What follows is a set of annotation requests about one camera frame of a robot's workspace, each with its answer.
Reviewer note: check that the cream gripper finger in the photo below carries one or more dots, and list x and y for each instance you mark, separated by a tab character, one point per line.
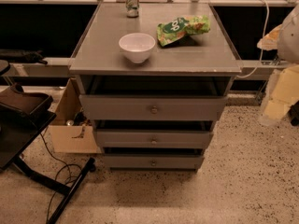
282	91

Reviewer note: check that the grey drawer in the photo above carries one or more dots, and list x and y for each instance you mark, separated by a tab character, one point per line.
153	162
148	138
112	107

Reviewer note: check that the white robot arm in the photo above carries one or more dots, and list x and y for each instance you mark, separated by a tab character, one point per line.
284	38

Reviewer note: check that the grey drawer cabinet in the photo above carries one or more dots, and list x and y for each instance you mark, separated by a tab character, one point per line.
201	66

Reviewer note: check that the grey bottom drawer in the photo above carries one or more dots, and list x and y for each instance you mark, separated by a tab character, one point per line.
153	162

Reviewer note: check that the grey top drawer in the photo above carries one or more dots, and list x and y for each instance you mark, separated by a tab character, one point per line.
112	107

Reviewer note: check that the green chip bag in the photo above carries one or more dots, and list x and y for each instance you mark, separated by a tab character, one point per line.
168	33

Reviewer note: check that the white bowl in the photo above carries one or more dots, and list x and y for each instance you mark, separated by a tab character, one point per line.
137	47

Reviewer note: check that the green soda can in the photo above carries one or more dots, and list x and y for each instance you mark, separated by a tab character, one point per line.
132	8

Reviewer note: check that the cardboard box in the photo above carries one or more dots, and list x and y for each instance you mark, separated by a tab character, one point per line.
68	135

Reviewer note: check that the black rolling stand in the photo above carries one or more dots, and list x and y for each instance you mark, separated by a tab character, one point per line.
23	116

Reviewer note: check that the grey metal rail beam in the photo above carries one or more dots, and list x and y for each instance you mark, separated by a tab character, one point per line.
59	68

